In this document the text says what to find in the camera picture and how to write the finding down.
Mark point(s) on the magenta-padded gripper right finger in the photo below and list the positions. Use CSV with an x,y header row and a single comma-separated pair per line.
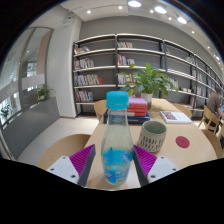
x,y
160,166

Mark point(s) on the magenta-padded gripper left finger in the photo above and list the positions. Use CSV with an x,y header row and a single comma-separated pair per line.
x,y
65,168

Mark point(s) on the clear bottle with blue cap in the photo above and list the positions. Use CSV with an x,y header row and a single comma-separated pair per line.
x,y
116,146

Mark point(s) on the green patterned ceramic cup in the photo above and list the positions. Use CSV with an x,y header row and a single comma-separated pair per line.
x,y
151,138

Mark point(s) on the flat round red coaster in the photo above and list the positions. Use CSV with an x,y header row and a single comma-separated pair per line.
x,y
182,142

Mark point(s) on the dark blue book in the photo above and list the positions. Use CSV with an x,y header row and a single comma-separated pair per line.
x,y
140,119

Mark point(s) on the light wooden chair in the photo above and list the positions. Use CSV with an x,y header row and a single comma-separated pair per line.
x,y
184,109
100,110
213,141
210,118

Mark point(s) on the red book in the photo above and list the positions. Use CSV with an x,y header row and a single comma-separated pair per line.
x,y
137,110

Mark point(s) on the small green potted plant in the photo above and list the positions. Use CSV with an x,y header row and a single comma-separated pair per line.
x,y
6,111
43,92

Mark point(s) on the person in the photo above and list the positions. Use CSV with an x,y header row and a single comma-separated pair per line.
x,y
213,101

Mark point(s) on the large green potted plant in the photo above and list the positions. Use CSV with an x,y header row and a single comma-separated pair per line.
x,y
148,80

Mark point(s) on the dark bookshelf unit with books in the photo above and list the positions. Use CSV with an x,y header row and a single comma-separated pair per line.
x,y
100,73

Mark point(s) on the group of ceiling lights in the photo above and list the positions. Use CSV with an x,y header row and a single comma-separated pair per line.
x,y
160,9

